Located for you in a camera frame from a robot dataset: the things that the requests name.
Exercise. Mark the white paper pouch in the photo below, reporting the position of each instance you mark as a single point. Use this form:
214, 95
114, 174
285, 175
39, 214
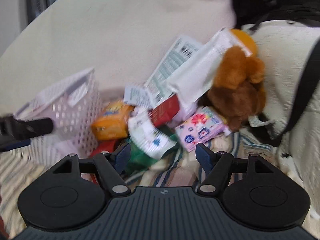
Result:
195, 76

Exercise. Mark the white green seed packet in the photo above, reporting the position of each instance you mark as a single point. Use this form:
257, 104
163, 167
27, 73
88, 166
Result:
180, 51

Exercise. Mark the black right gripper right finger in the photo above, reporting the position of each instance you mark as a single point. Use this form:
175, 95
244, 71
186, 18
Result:
216, 166

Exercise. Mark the dark red box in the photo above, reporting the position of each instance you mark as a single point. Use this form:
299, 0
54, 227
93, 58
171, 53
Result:
165, 112

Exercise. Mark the small red sachet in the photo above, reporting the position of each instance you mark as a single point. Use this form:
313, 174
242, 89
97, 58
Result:
105, 146

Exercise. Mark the large cream pillow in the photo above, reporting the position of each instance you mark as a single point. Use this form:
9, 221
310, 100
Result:
123, 40

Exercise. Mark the pink floral tissue pack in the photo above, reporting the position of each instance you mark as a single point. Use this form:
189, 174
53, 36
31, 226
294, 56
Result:
202, 126

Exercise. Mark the white crimped snack packet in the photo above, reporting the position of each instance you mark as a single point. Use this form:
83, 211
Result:
147, 137

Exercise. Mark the striped bed sheet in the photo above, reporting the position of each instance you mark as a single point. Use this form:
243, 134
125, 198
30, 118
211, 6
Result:
178, 168

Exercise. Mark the cream bag with black strap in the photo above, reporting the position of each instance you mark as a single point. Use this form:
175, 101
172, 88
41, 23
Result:
284, 47

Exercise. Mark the black backpack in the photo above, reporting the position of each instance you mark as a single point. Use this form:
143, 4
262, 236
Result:
258, 11

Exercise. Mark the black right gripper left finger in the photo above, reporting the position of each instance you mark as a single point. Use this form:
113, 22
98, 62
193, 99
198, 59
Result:
109, 168

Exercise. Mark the white perforated plastic basket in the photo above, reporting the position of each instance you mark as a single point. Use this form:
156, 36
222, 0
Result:
73, 104

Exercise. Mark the brown plush toy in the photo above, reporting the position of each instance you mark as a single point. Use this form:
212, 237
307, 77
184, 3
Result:
238, 90

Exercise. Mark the orange cartoon box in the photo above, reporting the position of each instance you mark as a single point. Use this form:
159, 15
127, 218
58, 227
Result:
112, 122

